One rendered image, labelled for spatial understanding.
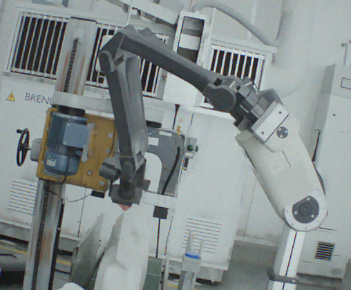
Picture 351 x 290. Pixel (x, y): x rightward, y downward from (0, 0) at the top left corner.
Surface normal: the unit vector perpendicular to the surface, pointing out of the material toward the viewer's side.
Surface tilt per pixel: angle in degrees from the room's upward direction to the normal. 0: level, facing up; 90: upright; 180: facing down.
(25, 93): 90
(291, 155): 90
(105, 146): 90
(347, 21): 90
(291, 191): 115
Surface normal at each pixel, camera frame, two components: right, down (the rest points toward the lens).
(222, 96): -0.36, 0.44
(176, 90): -0.01, 0.06
